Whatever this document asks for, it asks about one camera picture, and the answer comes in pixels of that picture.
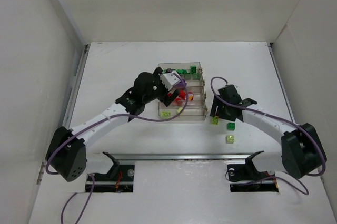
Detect green and lime brick top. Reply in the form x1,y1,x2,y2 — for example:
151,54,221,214
160,111,171,117

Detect lime brick with red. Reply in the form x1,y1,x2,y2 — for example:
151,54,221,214
211,116,219,125

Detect red lego cluster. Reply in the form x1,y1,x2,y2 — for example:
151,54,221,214
179,90,186,99

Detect green square brick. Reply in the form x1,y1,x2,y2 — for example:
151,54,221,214
226,123,236,131

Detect red flower lego brick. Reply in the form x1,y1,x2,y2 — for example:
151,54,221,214
186,92,194,101

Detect lime square brick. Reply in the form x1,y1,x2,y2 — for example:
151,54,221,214
226,135,235,144

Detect green stepped lego brick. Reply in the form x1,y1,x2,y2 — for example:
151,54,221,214
176,69,188,75

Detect dark green angled brick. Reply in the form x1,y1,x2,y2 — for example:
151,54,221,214
190,65,200,80

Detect purple lotus lego brick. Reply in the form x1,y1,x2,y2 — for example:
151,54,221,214
175,82,187,88

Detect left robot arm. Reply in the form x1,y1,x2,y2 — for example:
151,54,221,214
45,67,186,182

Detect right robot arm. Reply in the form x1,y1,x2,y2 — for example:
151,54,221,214
211,85,327,179

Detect clear bin first row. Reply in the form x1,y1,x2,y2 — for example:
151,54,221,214
158,62,203,81

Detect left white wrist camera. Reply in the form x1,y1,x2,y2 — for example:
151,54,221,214
160,70,181,91

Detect aluminium rail front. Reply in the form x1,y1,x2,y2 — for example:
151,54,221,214
86,152,285,160

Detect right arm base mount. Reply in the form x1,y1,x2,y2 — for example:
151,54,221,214
225,151,279,192

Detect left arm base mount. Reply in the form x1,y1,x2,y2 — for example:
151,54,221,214
85,152,135,193

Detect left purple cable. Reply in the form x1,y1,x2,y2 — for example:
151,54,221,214
45,71,189,224

